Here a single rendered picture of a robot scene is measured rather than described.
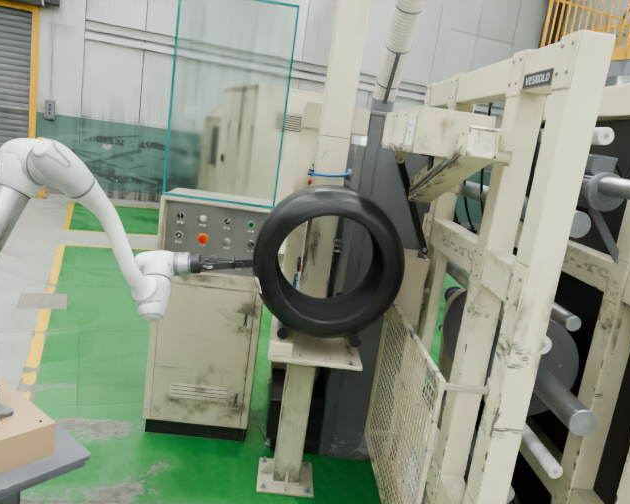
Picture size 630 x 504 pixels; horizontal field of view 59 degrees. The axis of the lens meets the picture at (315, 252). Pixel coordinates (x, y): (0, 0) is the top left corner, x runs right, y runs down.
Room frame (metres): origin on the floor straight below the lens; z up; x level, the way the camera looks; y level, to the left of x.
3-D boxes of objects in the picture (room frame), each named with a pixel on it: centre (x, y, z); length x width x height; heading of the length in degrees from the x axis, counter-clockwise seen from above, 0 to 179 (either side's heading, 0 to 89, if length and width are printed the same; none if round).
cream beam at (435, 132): (2.09, -0.35, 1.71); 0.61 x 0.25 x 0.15; 4
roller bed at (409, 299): (2.44, -0.41, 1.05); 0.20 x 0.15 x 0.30; 4
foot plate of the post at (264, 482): (2.44, -0.01, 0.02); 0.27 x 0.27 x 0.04; 4
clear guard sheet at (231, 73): (2.71, 0.50, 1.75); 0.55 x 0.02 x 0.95; 94
